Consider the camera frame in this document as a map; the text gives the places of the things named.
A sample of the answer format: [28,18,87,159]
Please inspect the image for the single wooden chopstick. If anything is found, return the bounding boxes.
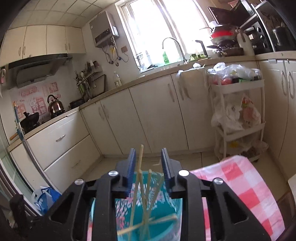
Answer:
[129,144,144,227]

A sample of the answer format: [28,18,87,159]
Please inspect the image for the blue plastic bag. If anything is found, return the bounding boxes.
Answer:
[32,187,61,215]

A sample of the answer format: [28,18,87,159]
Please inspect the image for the teal perforated plastic basket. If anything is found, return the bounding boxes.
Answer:
[89,170,183,241]

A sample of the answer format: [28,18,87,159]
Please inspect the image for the mop metal pole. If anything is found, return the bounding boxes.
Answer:
[13,101,58,191]

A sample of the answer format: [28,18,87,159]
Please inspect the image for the red white checkered tablecloth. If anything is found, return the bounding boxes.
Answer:
[86,154,286,241]

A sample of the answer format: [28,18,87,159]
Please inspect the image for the plastic oil bottle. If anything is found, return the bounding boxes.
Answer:
[113,71,122,87]

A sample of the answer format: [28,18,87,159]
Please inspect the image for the black wok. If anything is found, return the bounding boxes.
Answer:
[20,112,40,133]

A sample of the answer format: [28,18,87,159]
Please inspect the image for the white plastic bag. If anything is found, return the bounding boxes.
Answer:
[177,63,206,99]

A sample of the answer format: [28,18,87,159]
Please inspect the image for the white rolling cart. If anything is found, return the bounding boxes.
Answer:
[207,62,270,163]

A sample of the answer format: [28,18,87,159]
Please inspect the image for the metal kettle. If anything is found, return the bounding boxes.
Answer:
[47,94,65,118]

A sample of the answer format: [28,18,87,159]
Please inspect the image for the green detergent bottle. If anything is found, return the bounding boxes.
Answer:
[163,52,170,65]

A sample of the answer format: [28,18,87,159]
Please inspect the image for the chrome sink faucet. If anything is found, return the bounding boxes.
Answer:
[162,37,188,64]

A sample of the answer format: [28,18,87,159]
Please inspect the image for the range hood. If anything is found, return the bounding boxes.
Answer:
[4,53,73,89]

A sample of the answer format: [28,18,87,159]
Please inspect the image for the gas water heater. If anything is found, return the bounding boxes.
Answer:
[89,11,119,48]

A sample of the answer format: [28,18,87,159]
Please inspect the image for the wall utensil rack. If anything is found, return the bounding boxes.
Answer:
[75,60,107,102]

